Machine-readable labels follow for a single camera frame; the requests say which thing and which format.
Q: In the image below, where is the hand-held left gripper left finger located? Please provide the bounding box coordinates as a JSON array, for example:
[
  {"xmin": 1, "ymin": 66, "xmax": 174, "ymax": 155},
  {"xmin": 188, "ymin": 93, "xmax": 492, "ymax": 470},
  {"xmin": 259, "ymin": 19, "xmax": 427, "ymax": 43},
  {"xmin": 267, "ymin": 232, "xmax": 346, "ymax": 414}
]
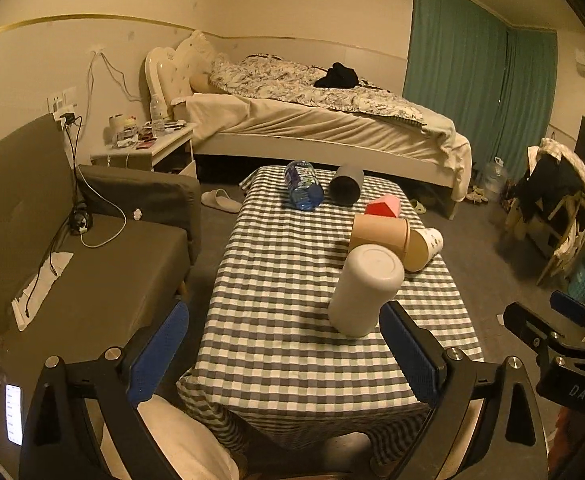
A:
[{"xmin": 18, "ymin": 300, "xmax": 189, "ymax": 480}]

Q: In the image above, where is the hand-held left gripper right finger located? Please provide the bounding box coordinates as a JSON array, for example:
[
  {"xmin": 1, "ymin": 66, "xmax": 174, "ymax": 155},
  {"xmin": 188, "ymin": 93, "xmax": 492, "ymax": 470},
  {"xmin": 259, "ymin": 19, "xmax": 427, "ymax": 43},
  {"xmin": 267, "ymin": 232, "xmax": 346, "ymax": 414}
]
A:
[{"xmin": 372, "ymin": 301, "xmax": 549, "ymax": 480}]

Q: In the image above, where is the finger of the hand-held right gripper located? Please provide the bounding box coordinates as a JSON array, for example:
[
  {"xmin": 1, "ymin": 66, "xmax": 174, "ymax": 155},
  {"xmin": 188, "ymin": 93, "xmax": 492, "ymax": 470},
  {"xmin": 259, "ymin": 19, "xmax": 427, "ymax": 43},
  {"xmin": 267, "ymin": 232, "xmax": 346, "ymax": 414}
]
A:
[
  {"xmin": 503, "ymin": 301, "xmax": 563, "ymax": 361},
  {"xmin": 549, "ymin": 290, "xmax": 585, "ymax": 343}
]

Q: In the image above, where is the large white cup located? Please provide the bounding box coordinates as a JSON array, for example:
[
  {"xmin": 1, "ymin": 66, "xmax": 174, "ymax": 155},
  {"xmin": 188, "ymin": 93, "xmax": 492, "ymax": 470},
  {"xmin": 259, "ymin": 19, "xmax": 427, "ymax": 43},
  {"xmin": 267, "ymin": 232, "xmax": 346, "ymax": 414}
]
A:
[{"xmin": 328, "ymin": 243, "xmax": 405, "ymax": 338}]

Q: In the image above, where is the person's right forearm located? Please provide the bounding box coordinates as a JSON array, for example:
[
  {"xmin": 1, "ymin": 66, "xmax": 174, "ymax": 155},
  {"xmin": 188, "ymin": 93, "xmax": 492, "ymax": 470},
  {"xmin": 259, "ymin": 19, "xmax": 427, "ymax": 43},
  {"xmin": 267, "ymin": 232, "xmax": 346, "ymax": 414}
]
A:
[{"xmin": 547, "ymin": 407, "xmax": 581, "ymax": 480}]

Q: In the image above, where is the white paper cup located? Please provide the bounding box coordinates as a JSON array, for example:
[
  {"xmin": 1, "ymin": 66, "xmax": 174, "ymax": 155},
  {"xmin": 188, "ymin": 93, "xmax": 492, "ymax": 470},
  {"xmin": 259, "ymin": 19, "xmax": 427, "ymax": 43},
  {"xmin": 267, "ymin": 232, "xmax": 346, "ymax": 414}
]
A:
[{"xmin": 403, "ymin": 227, "xmax": 444, "ymax": 273}]

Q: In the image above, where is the beige plastic cup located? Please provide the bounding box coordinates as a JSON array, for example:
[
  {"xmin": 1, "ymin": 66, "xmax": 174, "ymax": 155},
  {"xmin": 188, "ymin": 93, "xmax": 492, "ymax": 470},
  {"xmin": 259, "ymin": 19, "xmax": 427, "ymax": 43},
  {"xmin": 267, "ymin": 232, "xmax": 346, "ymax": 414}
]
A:
[{"xmin": 349, "ymin": 213, "xmax": 411, "ymax": 254}]

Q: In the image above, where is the dark grey cup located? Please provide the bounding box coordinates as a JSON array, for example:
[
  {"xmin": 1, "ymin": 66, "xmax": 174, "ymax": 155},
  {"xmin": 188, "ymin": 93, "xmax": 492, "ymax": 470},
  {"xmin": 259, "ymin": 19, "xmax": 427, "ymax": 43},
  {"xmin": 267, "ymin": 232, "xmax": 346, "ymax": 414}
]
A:
[{"xmin": 328, "ymin": 164, "xmax": 364, "ymax": 207}]

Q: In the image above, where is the blue basket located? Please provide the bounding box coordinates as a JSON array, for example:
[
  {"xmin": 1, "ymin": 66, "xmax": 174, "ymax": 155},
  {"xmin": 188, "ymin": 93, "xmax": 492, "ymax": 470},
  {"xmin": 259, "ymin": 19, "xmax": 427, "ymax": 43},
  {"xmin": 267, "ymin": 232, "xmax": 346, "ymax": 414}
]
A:
[{"xmin": 567, "ymin": 260, "xmax": 585, "ymax": 302}]

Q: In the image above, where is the wooden chair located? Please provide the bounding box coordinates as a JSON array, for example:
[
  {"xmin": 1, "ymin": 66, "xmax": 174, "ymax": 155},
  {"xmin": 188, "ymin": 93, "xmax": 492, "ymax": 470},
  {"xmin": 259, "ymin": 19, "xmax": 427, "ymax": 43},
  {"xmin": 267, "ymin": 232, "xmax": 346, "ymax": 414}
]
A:
[{"xmin": 505, "ymin": 145, "xmax": 585, "ymax": 288}]

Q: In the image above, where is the white cushion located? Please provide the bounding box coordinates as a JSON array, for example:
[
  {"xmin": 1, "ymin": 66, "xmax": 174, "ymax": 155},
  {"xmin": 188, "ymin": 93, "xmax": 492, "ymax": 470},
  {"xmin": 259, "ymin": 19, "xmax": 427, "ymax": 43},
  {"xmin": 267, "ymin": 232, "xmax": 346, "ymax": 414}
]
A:
[{"xmin": 136, "ymin": 394, "xmax": 240, "ymax": 480}]

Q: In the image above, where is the grey sofa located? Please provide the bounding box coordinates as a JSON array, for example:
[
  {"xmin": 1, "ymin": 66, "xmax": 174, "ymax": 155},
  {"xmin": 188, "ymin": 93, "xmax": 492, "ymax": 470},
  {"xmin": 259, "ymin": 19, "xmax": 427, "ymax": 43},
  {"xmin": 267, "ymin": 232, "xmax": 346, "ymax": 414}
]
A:
[{"xmin": 0, "ymin": 112, "xmax": 203, "ymax": 480}]

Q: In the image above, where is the dark jacket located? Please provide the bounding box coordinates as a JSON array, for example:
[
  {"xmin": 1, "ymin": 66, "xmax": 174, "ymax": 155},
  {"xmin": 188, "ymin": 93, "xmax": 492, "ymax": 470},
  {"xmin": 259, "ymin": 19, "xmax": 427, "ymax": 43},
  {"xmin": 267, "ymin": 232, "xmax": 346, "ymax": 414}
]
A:
[{"xmin": 517, "ymin": 152, "xmax": 585, "ymax": 226}]

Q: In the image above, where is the white paper sheet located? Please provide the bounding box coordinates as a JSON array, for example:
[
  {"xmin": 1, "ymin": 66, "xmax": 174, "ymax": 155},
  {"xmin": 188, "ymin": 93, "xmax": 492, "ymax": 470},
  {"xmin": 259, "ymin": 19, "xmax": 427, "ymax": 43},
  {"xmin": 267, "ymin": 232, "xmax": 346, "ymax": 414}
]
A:
[{"xmin": 12, "ymin": 252, "xmax": 74, "ymax": 332}]

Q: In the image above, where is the grey white checkered tablecloth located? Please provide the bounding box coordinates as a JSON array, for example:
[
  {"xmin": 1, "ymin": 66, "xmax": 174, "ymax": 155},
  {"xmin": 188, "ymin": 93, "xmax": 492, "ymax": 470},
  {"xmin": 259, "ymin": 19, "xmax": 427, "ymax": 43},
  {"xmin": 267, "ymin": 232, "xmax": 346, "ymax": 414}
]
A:
[{"xmin": 176, "ymin": 164, "xmax": 485, "ymax": 478}]

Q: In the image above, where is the large water jug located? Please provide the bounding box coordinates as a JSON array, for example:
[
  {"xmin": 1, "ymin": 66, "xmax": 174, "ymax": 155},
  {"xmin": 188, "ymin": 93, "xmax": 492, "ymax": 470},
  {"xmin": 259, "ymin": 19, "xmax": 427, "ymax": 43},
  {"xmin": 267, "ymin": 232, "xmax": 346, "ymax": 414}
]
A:
[{"xmin": 482, "ymin": 157, "xmax": 508, "ymax": 203}]

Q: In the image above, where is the plaid shirt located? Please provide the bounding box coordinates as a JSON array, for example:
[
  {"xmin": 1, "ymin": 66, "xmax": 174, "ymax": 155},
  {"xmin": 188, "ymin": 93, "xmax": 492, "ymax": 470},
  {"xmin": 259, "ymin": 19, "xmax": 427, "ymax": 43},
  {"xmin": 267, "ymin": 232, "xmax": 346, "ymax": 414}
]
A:
[{"xmin": 527, "ymin": 137, "xmax": 585, "ymax": 196}]

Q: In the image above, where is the red pink house-shaped box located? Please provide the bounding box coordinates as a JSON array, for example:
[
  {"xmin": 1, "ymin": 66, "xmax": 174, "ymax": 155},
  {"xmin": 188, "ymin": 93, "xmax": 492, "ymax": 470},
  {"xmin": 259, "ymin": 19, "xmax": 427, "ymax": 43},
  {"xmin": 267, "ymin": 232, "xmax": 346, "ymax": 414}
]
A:
[{"xmin": 365, "ymin": 195, "xmax": 401, "ymax": 220}]

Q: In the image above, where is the black power strip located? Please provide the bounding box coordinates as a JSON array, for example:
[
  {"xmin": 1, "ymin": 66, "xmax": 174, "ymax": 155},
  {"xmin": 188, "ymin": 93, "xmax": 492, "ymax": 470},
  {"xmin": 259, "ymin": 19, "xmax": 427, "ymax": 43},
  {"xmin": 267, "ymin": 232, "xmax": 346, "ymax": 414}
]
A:
[{"xmin": 69, "ymin": 204, "xmax": 94, "ymax": 234}]

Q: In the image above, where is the lit smartphone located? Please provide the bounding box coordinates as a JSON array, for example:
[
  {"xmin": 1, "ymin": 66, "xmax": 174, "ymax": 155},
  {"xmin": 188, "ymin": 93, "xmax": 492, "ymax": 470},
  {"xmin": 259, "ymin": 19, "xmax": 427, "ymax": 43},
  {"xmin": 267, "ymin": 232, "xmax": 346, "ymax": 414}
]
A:
[{"xmin": 5, "ymin": 384, "xmax": 24, "ymax": 445}]

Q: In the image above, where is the white nightstand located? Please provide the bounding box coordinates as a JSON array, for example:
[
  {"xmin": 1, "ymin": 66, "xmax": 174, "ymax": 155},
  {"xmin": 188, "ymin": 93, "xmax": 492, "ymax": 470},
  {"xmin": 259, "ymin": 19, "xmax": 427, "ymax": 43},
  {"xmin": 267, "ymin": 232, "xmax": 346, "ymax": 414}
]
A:
[{"xmin": 91, "ymin": 122, "xmax": 198, "ymax": 178}]

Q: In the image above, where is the clear blue plastic bottle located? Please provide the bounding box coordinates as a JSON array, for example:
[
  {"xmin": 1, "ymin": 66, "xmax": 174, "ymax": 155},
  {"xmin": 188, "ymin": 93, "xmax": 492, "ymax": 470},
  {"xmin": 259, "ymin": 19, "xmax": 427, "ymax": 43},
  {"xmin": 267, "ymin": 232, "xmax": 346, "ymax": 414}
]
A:
[{"xmin": 285, "ymin": 160, "xmax": 324, "ymax": 210}]

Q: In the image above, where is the green curtain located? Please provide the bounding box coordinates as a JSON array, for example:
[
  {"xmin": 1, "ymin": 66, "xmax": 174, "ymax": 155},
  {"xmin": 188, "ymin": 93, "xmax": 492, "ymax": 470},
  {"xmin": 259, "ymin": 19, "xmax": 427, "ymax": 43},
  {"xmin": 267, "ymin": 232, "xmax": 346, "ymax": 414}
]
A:
[
  {"xmin": 403, "ymin": 0, "xmax": 512, "ymax": 161},
  {"xmin": 502, "ymin": 27, "xmax": 558, "ymax": 163}
]

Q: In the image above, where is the clutter of small packets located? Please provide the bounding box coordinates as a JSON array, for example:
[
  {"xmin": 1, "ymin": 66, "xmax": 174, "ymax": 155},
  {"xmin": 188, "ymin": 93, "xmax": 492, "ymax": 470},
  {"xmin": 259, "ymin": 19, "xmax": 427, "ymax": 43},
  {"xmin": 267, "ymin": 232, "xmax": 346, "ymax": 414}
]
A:
[{"xmin": 115, "ymin": 120, "xmax": 186, "ymax": 150}]

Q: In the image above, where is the clear water bottle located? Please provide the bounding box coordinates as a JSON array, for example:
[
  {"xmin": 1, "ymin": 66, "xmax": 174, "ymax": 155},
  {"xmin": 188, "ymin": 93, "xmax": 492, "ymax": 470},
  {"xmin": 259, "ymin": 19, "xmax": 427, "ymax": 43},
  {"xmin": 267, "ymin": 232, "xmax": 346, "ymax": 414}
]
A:
[{"xmin": 151, "ymin": 95, "xmax": 166, "ymax": 136}]

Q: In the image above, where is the white bed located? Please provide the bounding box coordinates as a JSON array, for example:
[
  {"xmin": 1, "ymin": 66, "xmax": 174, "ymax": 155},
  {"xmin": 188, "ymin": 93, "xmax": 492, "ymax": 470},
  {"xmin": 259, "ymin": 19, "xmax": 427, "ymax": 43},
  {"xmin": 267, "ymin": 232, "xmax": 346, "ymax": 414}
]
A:
[{"xmin": 145, "ymin": 30, "xmax": 473, "ymax": 221}]

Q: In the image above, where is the beige pillow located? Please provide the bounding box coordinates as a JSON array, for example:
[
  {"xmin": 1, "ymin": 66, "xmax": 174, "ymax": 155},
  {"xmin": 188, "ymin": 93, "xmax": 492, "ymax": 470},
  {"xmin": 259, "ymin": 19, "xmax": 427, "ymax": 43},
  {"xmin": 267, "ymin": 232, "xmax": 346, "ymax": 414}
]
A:
[{"xmin": 188, "ymin": 74, "xmax": 223, "ymax": 95}]

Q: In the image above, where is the black clothing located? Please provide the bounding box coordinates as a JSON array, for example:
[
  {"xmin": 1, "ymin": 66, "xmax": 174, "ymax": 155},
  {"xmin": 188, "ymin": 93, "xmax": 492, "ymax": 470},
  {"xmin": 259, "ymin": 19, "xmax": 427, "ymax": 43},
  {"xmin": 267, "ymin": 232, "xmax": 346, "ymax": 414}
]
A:
[{"xmin": 315, "ymin": 62, "xmax": 360, "ymax": 88}]

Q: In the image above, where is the floral quilt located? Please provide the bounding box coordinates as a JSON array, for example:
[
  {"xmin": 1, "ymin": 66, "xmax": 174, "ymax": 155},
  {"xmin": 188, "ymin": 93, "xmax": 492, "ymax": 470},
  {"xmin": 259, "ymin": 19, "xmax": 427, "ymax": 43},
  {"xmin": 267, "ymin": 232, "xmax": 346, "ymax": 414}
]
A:
[{"xmin": 208, "ymin": 54, "xmax": 425, "ymax": 126}]

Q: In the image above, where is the white charging cable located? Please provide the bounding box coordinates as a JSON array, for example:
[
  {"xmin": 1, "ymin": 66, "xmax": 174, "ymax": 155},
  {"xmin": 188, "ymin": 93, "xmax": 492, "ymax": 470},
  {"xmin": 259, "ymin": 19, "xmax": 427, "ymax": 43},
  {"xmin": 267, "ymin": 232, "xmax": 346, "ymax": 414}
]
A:
[{"xmin": 78, "ymin": 160, "xmax": 129, "ymax": 249}]

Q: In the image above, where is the white wall socket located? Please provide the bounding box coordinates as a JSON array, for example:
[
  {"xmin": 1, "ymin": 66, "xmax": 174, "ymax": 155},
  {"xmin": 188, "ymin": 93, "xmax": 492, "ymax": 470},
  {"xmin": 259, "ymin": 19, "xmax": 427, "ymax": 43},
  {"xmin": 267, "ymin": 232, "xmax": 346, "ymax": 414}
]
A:
[{"xmin": 47, "ymin": 87, "xmax": 78, "ymax": 116}]

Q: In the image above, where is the white wall cable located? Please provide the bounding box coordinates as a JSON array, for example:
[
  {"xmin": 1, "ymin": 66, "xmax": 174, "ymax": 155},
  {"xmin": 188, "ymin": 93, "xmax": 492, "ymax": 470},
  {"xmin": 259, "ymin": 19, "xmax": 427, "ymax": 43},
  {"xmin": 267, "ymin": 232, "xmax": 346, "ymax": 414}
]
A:
[{"xmin": 86, "ymin": 47, "xmax": 141, "ymax": 128}]

